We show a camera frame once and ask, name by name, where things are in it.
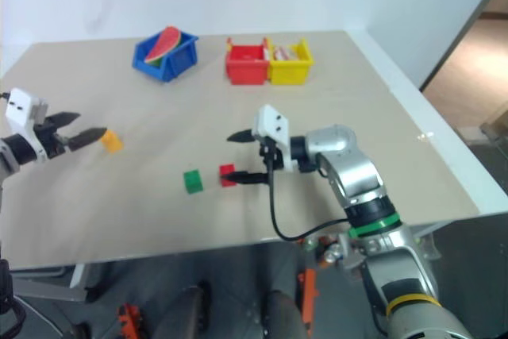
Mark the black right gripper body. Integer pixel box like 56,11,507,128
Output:
256,136,286,174

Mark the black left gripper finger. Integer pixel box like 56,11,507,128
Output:
66,127,108,152
45,111,82,129

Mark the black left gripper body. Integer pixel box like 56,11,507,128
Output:
33,115,71,160

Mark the red cube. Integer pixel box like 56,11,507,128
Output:
218,163,237,189

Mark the orange cube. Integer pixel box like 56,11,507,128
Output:
99,129,125,155

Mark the green cube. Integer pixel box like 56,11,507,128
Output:
183,169,205,195

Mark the red plastic bin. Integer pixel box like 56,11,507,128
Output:
225,37,271,87

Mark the yellow plastic bin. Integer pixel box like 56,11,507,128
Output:
265,37,316,87

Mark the white and red packet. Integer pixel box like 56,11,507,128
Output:
271,45,299,61

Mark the blue plastic bin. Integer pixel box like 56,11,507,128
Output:
131,30,200,83

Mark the colourful cans cluster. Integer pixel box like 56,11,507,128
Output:
298,233,348,269

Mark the toy watermelon slice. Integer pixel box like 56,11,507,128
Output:
143,25,184,67

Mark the orange clamp bar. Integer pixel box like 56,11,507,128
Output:
297,268,320,326

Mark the orange and black tool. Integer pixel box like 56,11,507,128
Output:
116,302,146,339

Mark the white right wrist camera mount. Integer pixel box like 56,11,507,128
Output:
252,104,298,174

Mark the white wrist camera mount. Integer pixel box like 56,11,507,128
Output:
5,87,51,162
252,104,298,174

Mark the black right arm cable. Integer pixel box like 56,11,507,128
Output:
266,158,349,243

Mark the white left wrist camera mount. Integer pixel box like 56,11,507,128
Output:
5,87,51,162

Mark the grey table frame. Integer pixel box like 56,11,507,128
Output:
0,262,89,302

